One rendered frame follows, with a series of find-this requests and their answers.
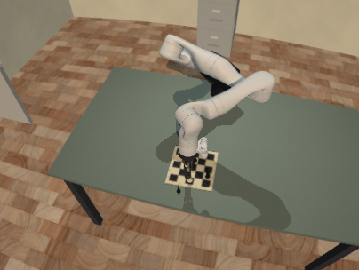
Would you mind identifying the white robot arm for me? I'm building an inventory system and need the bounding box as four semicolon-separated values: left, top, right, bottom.
159;35;275;158

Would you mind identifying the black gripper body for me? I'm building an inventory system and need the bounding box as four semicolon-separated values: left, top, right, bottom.
179;152;197;166

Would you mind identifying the chessboard with chess pieces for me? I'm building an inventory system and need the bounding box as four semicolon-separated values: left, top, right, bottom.
165;146;218;191

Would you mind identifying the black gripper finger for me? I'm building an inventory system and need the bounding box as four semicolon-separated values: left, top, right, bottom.
183;160;193;179

